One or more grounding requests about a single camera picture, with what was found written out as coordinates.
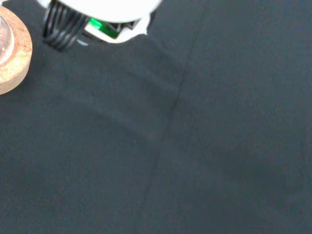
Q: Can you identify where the cork ring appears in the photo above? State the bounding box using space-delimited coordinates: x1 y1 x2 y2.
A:
0 6 34 96

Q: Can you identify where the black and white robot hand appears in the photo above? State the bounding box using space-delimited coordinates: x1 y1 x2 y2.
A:
36 0 163 52

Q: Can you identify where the black bench cloth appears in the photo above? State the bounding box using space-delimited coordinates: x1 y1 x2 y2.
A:
0 0 312 234

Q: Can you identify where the small round-bottom glass flask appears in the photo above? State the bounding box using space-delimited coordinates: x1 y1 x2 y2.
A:
0 16 15 66

